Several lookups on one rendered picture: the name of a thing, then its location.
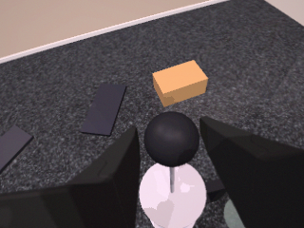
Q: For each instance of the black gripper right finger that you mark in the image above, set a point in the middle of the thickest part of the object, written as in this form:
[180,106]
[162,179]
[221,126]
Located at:
[264,179]

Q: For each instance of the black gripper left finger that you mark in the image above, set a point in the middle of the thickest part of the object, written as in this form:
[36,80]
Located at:
[104,195]

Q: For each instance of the glass french press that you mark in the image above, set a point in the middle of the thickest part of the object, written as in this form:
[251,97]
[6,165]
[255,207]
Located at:
[172,192]

